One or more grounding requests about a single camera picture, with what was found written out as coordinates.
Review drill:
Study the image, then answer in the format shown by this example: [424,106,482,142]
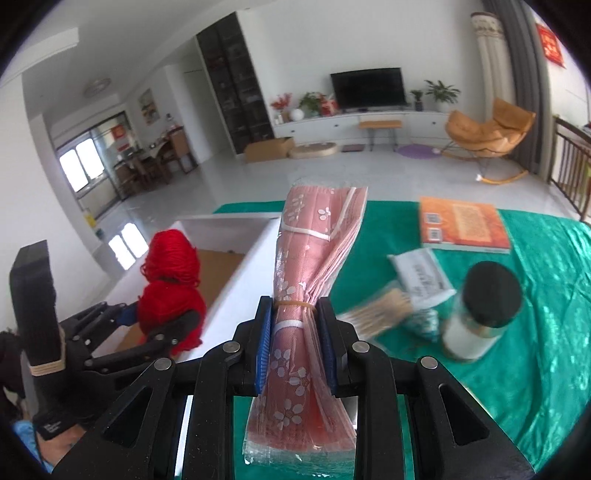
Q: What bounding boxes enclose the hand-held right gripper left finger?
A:
[51,295,274,480]

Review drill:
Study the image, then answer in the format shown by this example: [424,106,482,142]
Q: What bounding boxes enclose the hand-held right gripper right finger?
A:
[316,296,536,480]

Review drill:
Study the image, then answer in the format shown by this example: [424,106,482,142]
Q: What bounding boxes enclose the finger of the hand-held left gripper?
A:
[85,309,207,376]
[62,302,140,354]

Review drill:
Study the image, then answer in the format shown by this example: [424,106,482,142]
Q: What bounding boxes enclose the red yarn ball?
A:
[137,229,208,356]

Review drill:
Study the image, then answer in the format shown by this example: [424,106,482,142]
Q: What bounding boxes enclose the pink floral face mask pack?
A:
[242,184,369,467]

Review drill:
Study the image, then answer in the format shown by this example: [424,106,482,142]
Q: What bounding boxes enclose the blue wave pattern pouch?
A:
[406,308,442,343]

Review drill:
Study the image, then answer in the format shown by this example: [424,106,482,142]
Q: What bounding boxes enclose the white cardboard box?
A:
[94,214,284,480]

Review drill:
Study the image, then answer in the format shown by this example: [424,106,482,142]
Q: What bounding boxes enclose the grey printed packet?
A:
[386,248,457,306]

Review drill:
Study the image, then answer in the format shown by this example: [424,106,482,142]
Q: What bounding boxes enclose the glass balcony door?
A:
[50,110,133,213]

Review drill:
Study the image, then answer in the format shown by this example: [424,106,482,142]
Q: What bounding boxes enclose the wooden dining table with chairs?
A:
[113,126,197,195]

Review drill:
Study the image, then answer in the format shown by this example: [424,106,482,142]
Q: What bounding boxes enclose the clear jar with black lid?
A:
[440,260,525,363]

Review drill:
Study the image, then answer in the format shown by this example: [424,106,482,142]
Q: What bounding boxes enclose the orange book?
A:
[418,196,512,255]

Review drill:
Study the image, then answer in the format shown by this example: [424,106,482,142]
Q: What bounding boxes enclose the brown cardboard box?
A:
[243,136,297,164]

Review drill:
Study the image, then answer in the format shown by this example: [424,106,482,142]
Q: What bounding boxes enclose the round beige cushion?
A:
[289,141,338,161]

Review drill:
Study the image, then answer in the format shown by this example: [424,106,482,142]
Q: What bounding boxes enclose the round ceiling lamp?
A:
[82,78,113,98]

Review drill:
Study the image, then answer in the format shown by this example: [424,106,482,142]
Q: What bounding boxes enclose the round purple mat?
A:
[396,143,437,160]

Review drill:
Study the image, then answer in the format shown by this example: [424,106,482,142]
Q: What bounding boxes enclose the white television cabinet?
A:
[272,108,456,147]

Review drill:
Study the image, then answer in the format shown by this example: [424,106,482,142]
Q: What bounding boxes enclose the small wooden stool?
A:
[358,119,404,152]

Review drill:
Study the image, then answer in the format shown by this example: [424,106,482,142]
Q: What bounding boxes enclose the red flower bouquet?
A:
[270,93,293,123]

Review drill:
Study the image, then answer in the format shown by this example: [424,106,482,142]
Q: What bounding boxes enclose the dark glass display cabinet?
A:
[196,11,276,156]

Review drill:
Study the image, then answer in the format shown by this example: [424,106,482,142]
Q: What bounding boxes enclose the green plant in red wrap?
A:
[298,91,341,117]

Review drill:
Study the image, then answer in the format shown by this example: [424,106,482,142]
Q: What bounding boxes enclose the orange lounge chair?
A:
[438,97,537,186]

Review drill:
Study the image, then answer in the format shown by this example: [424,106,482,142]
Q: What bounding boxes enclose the black flat television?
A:
[329,67,408,110]

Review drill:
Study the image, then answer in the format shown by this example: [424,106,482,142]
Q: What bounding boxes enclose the large green potted plant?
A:
[423,79,461,112]

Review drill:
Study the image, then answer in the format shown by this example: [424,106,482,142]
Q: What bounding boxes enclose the wooden crib railing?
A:
[549,115,591,223]

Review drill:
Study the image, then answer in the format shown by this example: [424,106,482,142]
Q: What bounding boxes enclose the covered standing air conditioner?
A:
[469,11,518,158]

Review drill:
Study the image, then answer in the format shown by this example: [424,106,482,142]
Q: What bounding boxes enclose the grey curtain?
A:
[482,0,555,176]

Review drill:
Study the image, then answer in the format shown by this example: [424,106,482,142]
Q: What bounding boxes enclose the framed wall picture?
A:
[138,87,160,126]

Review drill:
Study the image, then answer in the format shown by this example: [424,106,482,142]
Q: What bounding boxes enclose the red wall hanging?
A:
[535,23,567,70]

